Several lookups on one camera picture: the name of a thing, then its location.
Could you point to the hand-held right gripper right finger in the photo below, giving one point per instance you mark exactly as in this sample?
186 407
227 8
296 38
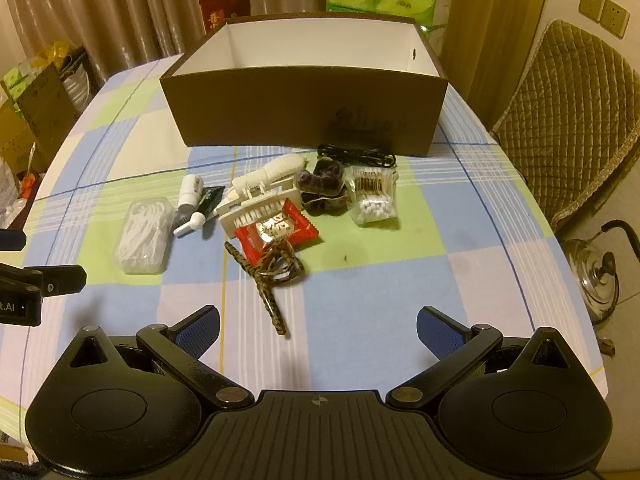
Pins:
440 332

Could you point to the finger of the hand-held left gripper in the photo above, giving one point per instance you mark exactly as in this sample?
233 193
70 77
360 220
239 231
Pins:
55 280
12 240

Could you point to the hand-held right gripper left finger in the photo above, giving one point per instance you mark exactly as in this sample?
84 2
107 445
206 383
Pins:
200 332

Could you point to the leopard print hair band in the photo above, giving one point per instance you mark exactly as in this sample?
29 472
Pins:
265 300

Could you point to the clear floss pick box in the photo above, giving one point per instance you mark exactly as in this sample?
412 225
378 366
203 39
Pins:
142 240

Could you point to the dark green lip gel tube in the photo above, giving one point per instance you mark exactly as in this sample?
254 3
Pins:
209 199

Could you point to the white scrubbing brush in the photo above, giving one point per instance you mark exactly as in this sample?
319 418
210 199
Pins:
250 205

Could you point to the red snack packet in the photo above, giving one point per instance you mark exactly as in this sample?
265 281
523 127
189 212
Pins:
296 230

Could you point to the small white bottle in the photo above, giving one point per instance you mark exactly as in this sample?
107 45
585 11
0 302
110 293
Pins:
189 190

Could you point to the cotton swab bag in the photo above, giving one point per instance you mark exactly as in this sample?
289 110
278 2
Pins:
372 200

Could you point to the dark brown hair scrunchies pack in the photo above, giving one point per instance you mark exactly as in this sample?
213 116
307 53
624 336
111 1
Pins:
320 185

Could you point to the brown cardboard box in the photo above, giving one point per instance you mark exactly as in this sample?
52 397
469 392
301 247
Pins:
250 110

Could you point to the clear plastic bag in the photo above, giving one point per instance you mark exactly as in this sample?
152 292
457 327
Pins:
7 190

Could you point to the small brown carton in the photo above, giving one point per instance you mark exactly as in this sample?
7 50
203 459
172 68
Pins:
15 140

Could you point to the large brown carton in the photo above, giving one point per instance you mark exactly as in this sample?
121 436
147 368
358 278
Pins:
45 100

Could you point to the glass kettle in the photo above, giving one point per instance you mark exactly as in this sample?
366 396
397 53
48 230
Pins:
595 280

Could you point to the yellow plastic bag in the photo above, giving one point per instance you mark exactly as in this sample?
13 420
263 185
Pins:
52 55

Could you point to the quilted chair cover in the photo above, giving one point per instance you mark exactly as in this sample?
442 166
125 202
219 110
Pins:
565 110

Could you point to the beige curtain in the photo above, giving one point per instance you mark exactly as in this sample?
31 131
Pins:
125 0

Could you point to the red gift bag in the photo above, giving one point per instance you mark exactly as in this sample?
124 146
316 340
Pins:
225 10

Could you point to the wooden door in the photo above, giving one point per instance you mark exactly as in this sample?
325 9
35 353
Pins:
500 20

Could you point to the beige wall socket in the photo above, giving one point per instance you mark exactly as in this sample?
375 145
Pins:
614 17
591 3

